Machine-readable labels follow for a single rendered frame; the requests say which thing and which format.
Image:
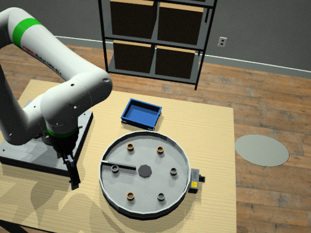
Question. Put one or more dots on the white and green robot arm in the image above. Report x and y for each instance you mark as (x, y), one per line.
(55, 113)

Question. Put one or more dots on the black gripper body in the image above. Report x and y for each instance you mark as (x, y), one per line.
(65, 151)

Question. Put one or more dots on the blue open tray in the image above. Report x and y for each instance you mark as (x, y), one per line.
(141, 114)

